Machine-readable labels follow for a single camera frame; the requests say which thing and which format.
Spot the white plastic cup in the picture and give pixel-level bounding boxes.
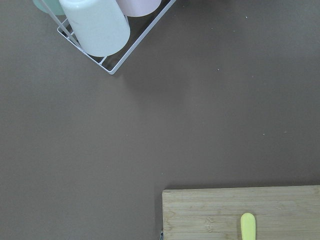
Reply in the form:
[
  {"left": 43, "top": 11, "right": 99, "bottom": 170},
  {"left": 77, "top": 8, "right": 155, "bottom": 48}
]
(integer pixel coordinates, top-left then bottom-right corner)
[{"left": 60, "top": 0, "right": 131, "bottom": 57}]

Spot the pink plastic cup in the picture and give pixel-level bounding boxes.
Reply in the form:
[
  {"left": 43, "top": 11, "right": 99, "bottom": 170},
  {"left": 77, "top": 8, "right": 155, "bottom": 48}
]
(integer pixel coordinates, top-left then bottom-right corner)
[{"left": 116, "top": 0, "right": 162, "bottom": 17}]

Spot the yellow plastic knife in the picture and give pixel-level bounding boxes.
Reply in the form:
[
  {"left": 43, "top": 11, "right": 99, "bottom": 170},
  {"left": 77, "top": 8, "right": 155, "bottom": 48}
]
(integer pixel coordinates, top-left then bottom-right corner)
[{"left": 240, "top": 212, "right": 256, "bottom": 240}]

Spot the bamboo cutting board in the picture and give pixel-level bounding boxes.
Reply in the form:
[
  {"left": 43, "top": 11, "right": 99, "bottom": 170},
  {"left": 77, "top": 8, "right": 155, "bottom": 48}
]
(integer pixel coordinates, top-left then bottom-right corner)
[{"left": 162, "top": 185, "right": 320, "bottom": 240}]

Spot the mint green plastic cup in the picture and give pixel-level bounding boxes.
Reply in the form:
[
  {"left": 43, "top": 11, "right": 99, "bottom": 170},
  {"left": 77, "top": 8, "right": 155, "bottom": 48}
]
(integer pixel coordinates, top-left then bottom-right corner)
[{"left": 32, "top": 0, "right": 65, "bottom": 16}]

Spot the white wire cup rack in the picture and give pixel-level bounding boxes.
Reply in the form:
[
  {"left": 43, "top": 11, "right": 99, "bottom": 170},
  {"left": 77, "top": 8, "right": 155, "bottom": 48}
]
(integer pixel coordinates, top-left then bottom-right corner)
[{"left": 41, "top": 0, "right": 175, "bottom": 75}]

